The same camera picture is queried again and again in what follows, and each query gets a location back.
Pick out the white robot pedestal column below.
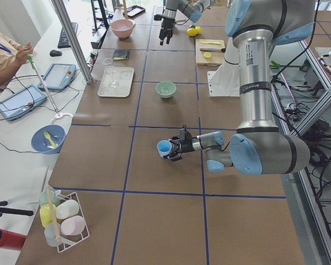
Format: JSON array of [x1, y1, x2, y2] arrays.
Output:
[[207, 37, 240, 97]]

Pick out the half lemon slice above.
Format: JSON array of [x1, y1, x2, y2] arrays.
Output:
[[203, 52, 212, 60]]

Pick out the yellow plastic fork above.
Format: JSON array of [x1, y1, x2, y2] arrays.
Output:
[[44, 131, 57, 149]]

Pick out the aluminium frame post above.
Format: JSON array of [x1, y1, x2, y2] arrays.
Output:
[[52, 0, 93, 84]]

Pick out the far blue teach pendant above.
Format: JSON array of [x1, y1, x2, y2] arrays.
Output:
[[42, 63, 77, 91]]

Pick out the black camera tripod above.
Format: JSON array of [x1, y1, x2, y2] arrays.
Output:
[[0, 200, 34, 217]]

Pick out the near blue teach pendant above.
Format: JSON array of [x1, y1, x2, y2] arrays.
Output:
[[0, 84, 47, 121]]

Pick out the black handled knife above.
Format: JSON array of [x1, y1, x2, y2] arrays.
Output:
[[199, 47, 226, 53]]

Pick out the cream bear tray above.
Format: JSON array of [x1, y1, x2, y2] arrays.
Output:
[[97, 66, 134, 98]]

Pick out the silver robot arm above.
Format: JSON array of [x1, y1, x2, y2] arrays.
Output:
[[167, 1, 316, 175], [154, 0, 216, 46]]

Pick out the dark grey folded cloth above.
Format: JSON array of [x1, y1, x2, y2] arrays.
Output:
[[112, 49, 130, 61]]

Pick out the yellow plastic knife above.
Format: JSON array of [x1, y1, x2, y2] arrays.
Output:
[[199, 41, 221, 45]]

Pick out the grey rod with green tip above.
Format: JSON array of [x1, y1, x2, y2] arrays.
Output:
[[28, 55, 62, 120]]

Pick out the red cylinder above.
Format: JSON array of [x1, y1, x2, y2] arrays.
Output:
[[0, 229, 26, 251]]

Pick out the clear wine glass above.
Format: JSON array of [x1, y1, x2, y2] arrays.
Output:
[[104, 65, 119, 88]]

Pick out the yellow lemon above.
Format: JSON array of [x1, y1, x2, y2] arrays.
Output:
[[186, 28, 197, 37], [195, 26, 202, 35]]

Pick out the wooden cutting board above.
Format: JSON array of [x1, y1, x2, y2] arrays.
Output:
[[195, 39, 226, 66]]

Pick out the black keyboard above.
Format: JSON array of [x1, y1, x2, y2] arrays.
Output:
[[57, 21, 79, 49]]

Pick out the pink bowl of ice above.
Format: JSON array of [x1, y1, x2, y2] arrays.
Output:
[[110, 19, 136, 39]]

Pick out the yellow plastic cup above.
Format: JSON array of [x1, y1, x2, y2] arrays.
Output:
[[39, 203, 52, 228]]

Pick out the blue teach pendant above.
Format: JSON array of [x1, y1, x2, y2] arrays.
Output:
[[42, 63, 77, 91], [0, 84, 47, 121]]

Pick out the pink plastic cup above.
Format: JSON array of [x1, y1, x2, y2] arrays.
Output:
[[61, 215, 86, 236]]

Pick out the ice cubes in green bowl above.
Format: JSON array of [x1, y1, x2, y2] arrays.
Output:
[[160, 88, 173, 95]]

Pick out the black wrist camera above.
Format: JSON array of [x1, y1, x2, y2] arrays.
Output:
[[179, 124, 192, 141]]

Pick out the person in beige shirt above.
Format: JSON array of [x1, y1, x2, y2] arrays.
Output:
[[0, 32, 34, 89]]

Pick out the mint green bowl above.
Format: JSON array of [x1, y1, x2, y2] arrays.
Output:
[[156, 81, 177, 99]]

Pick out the white wire cup rack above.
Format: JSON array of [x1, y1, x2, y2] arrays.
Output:
[[39, 185, 90, 253]]

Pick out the white plastic cup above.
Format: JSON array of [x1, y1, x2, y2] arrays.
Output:
[[56, 199, 79, 220]]

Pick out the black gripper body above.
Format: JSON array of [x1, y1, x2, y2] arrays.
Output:
[[180, 136, 193, 153], [161, 16, 175, 38]]

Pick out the black computer mouse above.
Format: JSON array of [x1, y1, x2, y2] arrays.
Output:
[[49, 49, 62, 57]]

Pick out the light blue plastic cup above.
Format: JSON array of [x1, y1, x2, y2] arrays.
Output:
[[157, 140, 173, 158]]

